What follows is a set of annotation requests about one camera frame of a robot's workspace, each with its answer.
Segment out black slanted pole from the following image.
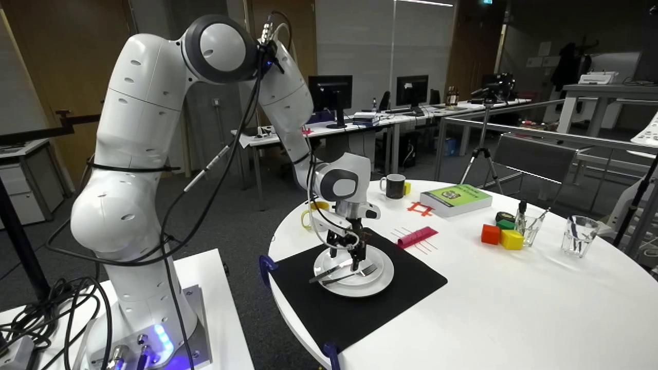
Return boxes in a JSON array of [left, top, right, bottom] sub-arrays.
[[611, 153, 658, 248]]

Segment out white background table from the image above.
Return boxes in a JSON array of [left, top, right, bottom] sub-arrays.
[[554, 80, 658, 136]]

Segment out grey whiteboard panel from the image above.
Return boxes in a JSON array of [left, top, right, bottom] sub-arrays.
[[0, 7, 79, 148]]

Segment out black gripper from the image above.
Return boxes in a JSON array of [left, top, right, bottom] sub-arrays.
[[323, 220, 370, 273]]

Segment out black computer monitor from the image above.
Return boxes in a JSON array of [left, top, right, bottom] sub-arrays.
[[396, 72, 433, 117], [307, 75, 355, 132]]

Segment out black tripod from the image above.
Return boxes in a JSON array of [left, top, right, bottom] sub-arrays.
[[457, 101, 510, 197]]

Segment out small red frame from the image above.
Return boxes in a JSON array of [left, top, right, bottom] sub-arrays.
[[406, 199, 437, 220]]

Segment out black mug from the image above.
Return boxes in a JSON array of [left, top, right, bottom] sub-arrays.
[[378, 172, 410, 201]]

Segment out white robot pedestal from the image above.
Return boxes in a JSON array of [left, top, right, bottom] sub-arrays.
[[0, 247, 258, 370]]

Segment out red cube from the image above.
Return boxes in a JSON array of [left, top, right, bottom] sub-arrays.
[[480, 223, 505, 247]]

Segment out grey drawer cabinet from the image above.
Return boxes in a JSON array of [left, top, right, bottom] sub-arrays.
[[0, 140, 77, 231]]

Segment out clear drinking glass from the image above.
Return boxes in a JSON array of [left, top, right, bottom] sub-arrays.
[[560, 213, 601, 261]]

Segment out black placemat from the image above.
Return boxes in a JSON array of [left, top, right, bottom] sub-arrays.
[[261, 227, 451, 355]]

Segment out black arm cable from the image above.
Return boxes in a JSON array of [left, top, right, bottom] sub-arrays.
[[156, 27, 284, 370]]

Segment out grey metal railing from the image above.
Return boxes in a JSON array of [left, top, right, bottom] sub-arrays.
[[434, 99, 658, 208]]

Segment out yellow cube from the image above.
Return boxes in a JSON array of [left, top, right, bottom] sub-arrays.
[[499, 229, 527, 252]]

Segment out white round plate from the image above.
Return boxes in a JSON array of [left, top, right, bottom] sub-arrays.
[[313, 241, 397, 301]]

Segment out blue tape strip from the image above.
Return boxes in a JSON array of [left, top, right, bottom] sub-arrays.
[[322, 342, 343, 370], [258, 252, 278, 287]]

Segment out green block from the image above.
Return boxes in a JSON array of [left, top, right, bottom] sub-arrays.
[[494, 210, 518, 232]]

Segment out glass with pens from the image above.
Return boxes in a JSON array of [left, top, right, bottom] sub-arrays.
[[516, 203, 552, 248]]

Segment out silver table knife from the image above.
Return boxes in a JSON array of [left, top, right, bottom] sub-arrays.
[[307, 265, 351, 285]]

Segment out grey chair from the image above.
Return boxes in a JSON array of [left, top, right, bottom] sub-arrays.
[[488, 132, 583, 208]]

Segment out black stand pole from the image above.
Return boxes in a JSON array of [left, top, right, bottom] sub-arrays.
[[0, 179, 52, 304]]

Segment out green book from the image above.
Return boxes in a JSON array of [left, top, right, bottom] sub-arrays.
[[418, 182, 496, 220]]

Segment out long white office desk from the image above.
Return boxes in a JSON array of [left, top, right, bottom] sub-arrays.
[[231, 97, 535, 194]]

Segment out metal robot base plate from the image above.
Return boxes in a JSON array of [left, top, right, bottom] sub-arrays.
[[85, 283, 214, 370]]

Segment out dark hanging coat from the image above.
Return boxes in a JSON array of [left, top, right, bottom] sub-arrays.
[[552, 39, 587, 94]]

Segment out black cable bundle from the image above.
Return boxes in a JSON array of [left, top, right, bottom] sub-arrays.
[[0, 276, 115, 370]]

